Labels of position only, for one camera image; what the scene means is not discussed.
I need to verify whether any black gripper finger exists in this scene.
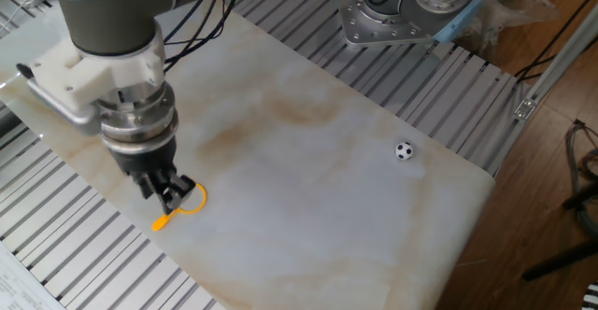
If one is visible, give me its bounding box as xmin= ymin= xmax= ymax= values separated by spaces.
xmin=156 ymin=169 xmax=197 ymax=216
xmin=132 ymin=169 xmax=163 ymax=201

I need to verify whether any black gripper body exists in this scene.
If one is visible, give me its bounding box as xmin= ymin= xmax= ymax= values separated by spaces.
xmin=109 ymin=134 xmax=182 ymax=181

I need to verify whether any orange bubble ring wand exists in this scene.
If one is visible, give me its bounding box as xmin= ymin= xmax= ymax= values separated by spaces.
xmin=150 ymin=182 xmax=208 ymax=233

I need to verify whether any small soccer ball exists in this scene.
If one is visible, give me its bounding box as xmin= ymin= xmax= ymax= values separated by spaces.
xmin=394 ymin=141 xmax=415 ymax=162

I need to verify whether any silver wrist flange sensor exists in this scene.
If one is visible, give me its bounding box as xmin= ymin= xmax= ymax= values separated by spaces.
xmin=95 ymin=83 xmax=180 ymax=155

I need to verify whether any marble pattern board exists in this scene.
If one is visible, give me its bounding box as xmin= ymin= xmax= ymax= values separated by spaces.
xmin=0 ymin=6 xmax=496 ymax=310

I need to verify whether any white printed paper sheet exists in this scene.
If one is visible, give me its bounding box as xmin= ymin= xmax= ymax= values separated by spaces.
xmin=0 ymin=242 xmax=65 ymax=310

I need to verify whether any clear plastic bag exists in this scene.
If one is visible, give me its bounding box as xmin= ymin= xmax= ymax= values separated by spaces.
xmin=460 ymin=0 xmax=562 ymax=53

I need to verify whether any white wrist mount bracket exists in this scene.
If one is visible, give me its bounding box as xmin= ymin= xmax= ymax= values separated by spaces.
xmin=27 ymin=22 xmax=167 ymax=115

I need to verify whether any silver wrist camera bar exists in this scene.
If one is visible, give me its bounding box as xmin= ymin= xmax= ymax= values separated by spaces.
xmin=16 ymin=62 xmax=103 ymax=137

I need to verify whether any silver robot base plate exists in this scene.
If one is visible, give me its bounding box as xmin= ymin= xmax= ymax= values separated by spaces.
xmin=334 ymin=0 xmax=468 ymax=49

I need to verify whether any metal corner bracket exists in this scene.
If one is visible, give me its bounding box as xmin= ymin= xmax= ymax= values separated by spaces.
xmin=513 ymin=97 xmax=538 ymax=122

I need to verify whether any black floor cable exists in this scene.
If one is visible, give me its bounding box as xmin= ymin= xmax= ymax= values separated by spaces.
xmin=513 ymin=0 xmax=598 ymax=83

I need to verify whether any grey cable coil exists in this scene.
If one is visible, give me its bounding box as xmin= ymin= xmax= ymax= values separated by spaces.
xmin=563 ymin=119 xmax=598 ymax=239

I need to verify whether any aluminium frame post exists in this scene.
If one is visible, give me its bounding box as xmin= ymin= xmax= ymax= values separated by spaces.
xmin=485 ymin=1 xmax=598 ymax=178

